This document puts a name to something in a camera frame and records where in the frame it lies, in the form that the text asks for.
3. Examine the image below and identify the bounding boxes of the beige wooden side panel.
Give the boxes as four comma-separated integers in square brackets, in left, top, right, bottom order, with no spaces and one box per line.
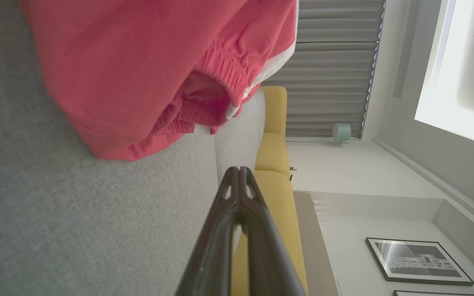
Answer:
[293,191,339,296]

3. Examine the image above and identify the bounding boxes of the mint green lamp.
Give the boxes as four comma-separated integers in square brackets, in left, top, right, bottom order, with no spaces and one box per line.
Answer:
[332,123,352,146]

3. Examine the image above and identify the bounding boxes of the grey pleated curtain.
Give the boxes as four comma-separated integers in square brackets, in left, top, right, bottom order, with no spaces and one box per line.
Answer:
[262,0,386,139]

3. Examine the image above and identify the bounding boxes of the large grey sofa seat cushion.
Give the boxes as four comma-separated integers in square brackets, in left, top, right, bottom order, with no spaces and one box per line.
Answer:
[0,0,221,296]

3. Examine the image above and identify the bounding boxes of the red shorts with white stripe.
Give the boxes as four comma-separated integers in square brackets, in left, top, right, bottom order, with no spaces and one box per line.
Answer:
[21,0,299,162]

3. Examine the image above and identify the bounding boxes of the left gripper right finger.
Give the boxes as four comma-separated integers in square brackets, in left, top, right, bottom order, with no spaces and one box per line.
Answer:
[239,166,306,296]

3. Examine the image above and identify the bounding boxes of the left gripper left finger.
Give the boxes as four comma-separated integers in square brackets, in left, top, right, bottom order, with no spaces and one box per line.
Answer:
[175,166,242,296]

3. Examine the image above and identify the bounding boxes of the black framed picture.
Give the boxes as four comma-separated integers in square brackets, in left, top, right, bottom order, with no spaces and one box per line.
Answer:
[393,290,474,296]
[365,237,474,287]

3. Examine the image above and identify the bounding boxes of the yellow sofa backrest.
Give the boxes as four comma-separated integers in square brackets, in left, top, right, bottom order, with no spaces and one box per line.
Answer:
[231,86,309,296]

